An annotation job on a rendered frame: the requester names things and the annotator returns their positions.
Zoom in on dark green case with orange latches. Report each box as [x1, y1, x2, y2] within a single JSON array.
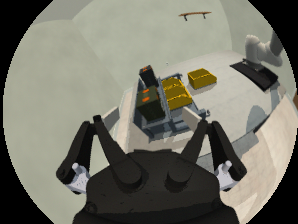
[[136, 85, 166, 122]]

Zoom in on grey metal shelf rack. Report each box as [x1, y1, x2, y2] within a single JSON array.
[[132, 73, 211, 139]]

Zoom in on black case with orange latches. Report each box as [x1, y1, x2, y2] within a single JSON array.
[[139, 65, 159, 88]]

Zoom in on yellow bin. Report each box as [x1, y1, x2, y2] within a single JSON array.
[[187, 68, 217, 89], [164, 85, 192, 110], [161, 78, 185, 90]]

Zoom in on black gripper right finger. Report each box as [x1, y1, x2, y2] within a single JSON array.
[[167, 107, 247, 192]]

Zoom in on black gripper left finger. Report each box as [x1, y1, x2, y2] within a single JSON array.
[[56, 107, 142, 195]]

